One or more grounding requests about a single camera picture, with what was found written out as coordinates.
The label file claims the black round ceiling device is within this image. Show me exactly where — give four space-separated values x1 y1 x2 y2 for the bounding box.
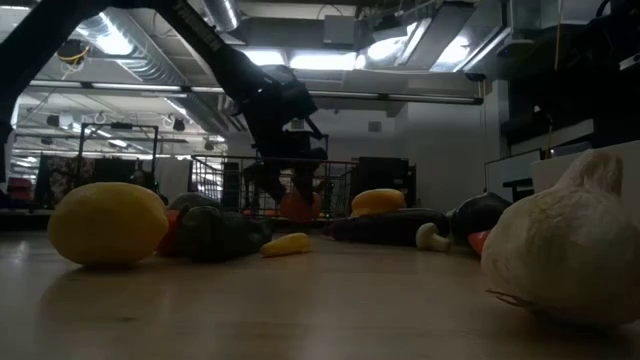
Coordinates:
55 38 92 67

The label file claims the yellow lemon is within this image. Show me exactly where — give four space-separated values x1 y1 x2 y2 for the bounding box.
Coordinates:
47 181 170 266

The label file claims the small black side table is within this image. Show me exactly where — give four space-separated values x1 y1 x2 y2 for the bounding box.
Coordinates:
502 177 536 202

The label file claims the yellow bell pepper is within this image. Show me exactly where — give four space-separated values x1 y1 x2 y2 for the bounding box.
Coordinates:
349 188 407 218

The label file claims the white garlic bulb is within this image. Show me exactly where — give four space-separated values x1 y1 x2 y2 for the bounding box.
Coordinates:
480 148 640 327

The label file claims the white board panel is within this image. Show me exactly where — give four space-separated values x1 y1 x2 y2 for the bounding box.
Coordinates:
483 148 544 202

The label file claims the long corrugated silver duct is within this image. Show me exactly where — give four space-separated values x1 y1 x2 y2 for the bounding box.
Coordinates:
74 9 189 87

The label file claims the dark purple eggplant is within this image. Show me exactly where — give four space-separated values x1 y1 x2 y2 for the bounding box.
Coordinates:
327 207 451 248

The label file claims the patterned cloth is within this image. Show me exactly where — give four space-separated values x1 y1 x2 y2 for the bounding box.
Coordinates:
47 154 96 204

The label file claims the orange carrot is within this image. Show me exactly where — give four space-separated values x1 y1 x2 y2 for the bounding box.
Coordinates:
467 229 494 256

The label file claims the wide black workstation frame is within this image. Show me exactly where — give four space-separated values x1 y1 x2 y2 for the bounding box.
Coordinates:
77 122 160 201

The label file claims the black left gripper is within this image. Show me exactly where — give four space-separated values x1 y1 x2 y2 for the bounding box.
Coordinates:
234 63 330 207

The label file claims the long horizontal overhead rail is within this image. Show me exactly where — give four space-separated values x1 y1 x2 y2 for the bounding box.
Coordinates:
27 79 485 106

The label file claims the short silver round duct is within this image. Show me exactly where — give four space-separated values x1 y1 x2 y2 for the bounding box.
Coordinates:
199 0 242 33

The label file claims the bright ceiling light panel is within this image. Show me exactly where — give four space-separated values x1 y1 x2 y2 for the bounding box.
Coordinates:
242 48 287 67
289 51 358 72

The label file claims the small yellow chili pepper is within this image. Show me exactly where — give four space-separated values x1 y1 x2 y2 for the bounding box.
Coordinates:
259 232 314 259

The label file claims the grey ceiling box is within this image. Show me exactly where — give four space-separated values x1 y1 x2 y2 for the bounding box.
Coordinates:
323 14 357 47

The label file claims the red box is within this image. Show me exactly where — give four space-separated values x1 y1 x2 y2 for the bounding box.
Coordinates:
5 177 34 202

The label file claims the black shelf cabinet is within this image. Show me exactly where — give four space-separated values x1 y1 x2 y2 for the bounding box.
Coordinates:
355 156 417 209

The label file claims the wire mesh basket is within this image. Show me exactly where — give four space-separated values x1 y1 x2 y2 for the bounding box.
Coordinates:
189 154 359 222

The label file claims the small red tomato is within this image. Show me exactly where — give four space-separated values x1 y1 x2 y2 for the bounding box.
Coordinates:
155 208 181 257

